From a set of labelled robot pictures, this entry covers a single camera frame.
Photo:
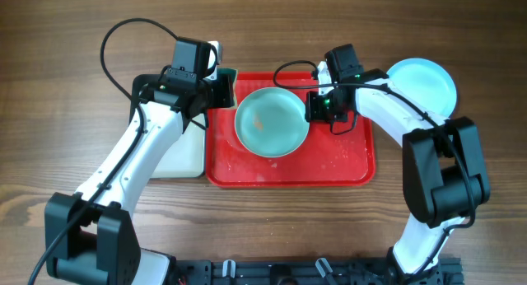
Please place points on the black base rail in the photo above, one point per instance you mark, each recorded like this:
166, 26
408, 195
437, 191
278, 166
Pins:
366, 271

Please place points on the black water tray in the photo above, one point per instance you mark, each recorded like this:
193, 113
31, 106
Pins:
185, 158

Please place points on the green yellow sponge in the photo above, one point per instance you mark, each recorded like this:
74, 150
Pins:
227, 78

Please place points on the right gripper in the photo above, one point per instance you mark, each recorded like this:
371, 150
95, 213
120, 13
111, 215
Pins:
314, 113

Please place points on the light blue plate front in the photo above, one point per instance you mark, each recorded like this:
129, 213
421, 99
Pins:
426, 82

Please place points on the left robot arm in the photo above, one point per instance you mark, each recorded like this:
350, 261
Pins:
89, 235

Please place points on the red plastic tray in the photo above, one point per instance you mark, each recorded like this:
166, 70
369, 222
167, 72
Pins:
340, 156

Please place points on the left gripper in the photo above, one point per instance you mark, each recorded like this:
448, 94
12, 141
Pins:
212, 105

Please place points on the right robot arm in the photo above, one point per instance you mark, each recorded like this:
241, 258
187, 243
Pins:
444, 172

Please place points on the light blue plate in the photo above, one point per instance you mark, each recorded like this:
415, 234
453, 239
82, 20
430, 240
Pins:
270, 122
426, 82

